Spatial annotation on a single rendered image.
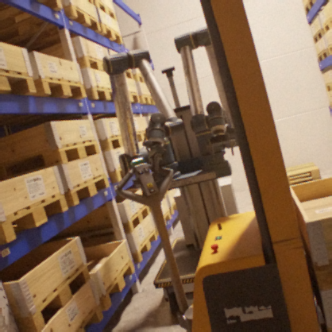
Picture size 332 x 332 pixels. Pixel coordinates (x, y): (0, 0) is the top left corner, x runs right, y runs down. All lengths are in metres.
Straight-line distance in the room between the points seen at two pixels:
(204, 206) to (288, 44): 4.79
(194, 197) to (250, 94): 2.08
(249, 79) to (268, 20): 6.12
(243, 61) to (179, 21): 6.23
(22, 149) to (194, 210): 1.71
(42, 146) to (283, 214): 1.92
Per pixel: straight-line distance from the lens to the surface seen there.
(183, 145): 3.55
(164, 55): 7.81
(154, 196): 2.26
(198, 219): 3.67
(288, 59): 7.68
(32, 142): 3.01
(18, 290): 2.25
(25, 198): 2.41
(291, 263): 1.84
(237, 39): 1.71
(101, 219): 4.00
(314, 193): 2.51
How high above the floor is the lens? 1.53
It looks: 5 degrees down
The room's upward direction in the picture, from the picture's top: 15 degrees counter-clockwise
